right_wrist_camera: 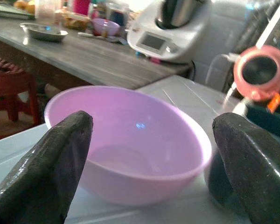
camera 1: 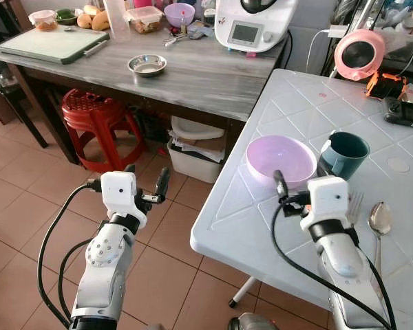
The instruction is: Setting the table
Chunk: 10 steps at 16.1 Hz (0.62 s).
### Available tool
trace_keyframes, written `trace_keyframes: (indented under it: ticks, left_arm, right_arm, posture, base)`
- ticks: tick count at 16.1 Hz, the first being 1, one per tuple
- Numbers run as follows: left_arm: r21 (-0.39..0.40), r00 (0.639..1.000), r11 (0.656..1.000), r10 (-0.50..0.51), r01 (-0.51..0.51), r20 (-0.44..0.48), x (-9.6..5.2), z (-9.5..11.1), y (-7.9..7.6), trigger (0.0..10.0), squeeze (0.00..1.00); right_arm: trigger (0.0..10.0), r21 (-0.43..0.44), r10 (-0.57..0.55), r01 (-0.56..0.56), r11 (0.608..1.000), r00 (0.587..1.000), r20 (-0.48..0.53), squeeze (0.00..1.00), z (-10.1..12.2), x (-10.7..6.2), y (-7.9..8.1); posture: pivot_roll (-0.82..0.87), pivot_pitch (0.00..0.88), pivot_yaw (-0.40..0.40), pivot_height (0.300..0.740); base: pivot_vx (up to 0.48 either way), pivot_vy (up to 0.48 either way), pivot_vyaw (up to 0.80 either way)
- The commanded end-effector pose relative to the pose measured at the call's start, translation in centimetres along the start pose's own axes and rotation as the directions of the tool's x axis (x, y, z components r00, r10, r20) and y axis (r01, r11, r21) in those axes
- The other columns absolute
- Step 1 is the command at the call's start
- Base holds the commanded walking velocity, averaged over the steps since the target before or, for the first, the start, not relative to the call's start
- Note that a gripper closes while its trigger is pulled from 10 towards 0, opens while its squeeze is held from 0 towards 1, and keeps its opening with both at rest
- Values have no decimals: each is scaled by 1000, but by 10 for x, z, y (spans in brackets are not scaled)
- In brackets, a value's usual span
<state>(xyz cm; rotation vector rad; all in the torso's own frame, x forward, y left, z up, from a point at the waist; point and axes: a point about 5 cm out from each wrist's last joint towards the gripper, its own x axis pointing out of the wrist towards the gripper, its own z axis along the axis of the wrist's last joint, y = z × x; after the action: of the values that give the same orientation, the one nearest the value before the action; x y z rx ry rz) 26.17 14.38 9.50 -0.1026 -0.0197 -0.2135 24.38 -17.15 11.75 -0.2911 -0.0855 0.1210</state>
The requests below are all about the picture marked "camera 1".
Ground large purple plastic bowl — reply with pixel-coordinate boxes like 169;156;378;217
246;135;319;192

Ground teal mug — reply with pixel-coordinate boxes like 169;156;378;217
317;131;371;182

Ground white storage bin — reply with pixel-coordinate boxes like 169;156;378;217
167;116;226;185

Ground steel fork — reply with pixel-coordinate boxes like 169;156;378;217
348;190;365;229

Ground red plastic stool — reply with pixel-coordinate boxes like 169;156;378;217
61;89;149;174

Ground steel spoon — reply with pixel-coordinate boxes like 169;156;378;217
368;201;394;277

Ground black handheld controller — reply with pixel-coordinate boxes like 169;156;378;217
383;96;413;132

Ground small steel bowl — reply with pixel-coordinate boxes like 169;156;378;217
127;54;168;78

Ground orange and black device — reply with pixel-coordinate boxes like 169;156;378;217
365;71;409;101

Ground white metal table leg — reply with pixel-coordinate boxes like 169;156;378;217
228;275;260;309

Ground pink round appliance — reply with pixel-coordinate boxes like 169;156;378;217
333;29;387;83

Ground grey robot foot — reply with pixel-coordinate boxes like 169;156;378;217
227;313;281;330

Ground white charger plug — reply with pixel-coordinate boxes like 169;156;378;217
327;25;349;39

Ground green rimmed cutting board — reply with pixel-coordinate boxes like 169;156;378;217
0;25;112;66

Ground clear food container with lid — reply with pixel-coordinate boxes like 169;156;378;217
126;5;165;35

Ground tall clear plastic jar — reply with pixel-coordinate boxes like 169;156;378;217
103;0;129;39

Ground brown bread buns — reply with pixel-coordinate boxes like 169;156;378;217
76;5;112;32

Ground white kitchen machine with screen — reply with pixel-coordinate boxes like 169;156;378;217
213;0;299;54

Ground small purple bowl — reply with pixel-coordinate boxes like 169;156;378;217
164;3;197;29

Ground dish rack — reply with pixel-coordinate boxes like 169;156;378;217
372;0;413;69

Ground green bowl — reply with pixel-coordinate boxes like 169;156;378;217
55;8;81;27

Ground small clear food tub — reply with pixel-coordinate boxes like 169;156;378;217
28;10;59;32

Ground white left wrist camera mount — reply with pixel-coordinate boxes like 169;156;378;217
99;171;148;229

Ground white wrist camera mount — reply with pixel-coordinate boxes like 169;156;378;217
300;176;350;232
99;171;148;229

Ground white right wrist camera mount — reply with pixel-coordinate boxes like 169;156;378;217
300;176;350;232

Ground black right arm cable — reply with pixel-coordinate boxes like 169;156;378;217
271;199;394;330

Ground short black left arm cable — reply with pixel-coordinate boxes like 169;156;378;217
57;237;92;321

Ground long black left arm cable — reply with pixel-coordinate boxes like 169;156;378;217
36;180;103;328

